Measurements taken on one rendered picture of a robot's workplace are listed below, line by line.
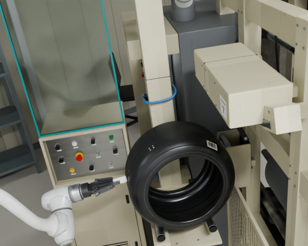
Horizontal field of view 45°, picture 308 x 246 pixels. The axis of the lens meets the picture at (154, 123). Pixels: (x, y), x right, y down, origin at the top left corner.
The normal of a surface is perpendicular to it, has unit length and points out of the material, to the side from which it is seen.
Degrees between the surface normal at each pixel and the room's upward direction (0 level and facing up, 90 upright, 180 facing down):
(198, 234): 0
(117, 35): 90
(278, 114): 72
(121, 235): 90
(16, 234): 0
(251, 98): 90
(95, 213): 90
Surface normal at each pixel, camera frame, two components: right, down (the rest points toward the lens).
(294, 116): 0.07, 0.15
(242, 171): 0.11, 0.44
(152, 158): -0.36, -0.20
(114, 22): 0.52, 0.33
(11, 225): -0.12, -0.88
